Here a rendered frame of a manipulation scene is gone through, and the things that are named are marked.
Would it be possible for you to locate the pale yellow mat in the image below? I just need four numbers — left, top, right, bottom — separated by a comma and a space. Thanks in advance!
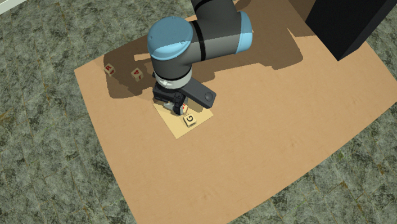
154, 98, 214, 139

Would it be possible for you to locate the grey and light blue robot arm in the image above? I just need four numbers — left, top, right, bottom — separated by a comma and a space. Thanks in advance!
147, 0, 252, 109

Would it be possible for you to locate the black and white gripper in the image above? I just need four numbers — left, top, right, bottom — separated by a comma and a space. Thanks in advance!
152, 81, 188, 116

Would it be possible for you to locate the cream block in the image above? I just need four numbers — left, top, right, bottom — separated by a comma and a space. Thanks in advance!
131, 68, 144, 82
182, 103, 188, 115
184, 113, 197, 128
103, 64, 116, 76

